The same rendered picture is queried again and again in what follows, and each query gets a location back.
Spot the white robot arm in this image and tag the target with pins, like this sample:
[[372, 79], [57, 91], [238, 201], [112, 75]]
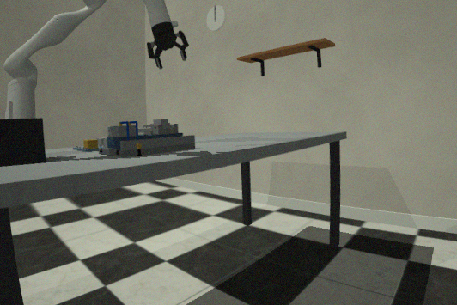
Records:
[[21, 95]]

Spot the yellow block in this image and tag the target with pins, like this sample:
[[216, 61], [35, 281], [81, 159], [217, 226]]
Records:
[[92, 143]]

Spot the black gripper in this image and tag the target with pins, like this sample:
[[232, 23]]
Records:
[[165, 39]]

